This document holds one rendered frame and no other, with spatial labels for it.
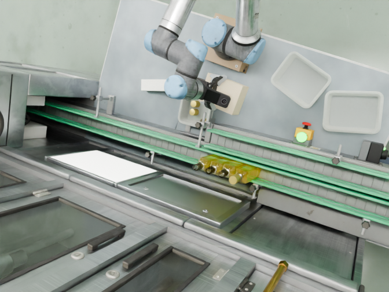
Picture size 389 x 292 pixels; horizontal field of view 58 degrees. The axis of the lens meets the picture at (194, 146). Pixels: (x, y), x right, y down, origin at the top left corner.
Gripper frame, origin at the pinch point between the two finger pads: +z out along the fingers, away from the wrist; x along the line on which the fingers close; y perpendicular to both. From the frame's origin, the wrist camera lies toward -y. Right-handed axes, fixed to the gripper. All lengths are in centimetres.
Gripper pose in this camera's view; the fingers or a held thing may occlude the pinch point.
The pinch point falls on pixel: (221, 94)
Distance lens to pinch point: 143.6
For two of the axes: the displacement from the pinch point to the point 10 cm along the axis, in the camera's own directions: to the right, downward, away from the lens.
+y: -8.2, -4.0, 4.0
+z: 4.7, -0.9, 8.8
